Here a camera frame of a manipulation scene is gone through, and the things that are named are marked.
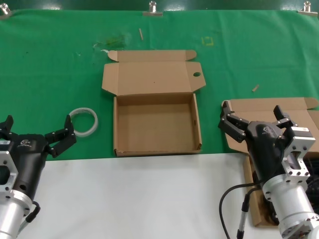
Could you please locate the thin wooden stick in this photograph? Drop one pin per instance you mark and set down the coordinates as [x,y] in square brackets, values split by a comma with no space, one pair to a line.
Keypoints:
[141,34]

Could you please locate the clear film patch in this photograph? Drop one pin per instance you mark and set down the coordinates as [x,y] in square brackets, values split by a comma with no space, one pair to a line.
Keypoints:
[114,41]

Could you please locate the short wooden chip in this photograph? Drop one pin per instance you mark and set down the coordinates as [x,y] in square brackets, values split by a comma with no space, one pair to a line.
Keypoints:
[255,88]

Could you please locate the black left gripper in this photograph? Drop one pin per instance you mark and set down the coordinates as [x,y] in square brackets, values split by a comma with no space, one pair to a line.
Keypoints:
[30,159]

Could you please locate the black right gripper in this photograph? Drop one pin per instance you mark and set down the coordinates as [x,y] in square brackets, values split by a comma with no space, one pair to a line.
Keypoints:
[266,149]

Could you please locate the open brown cardboard box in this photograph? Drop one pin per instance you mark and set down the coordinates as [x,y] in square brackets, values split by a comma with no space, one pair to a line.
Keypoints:
[261,107]

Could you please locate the green cloth table mat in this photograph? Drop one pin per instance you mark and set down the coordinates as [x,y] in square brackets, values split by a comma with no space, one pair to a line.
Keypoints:
[49,74]

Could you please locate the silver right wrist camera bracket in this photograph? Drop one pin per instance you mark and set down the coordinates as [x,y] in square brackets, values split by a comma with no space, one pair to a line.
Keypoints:
[299,149]

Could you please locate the cardboard box with holed flap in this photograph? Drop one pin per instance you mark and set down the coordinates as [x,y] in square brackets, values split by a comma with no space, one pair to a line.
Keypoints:
[154,74]

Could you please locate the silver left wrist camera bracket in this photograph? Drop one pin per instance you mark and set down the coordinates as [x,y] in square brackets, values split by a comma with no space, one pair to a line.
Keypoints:
[6,171]

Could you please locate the clear adhesive tape roll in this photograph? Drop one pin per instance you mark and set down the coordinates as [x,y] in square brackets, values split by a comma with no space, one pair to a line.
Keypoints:
[95,122]

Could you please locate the metal binder clip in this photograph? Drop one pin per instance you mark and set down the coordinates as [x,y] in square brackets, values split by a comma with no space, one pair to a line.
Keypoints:
[152,12]
[307,10]
[4,12]

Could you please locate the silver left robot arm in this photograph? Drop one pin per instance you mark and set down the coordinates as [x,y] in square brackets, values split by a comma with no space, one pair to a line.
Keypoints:
[10,214]

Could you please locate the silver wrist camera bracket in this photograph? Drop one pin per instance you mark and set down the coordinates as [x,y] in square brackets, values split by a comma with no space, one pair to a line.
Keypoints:
[6,171]
[299,149]

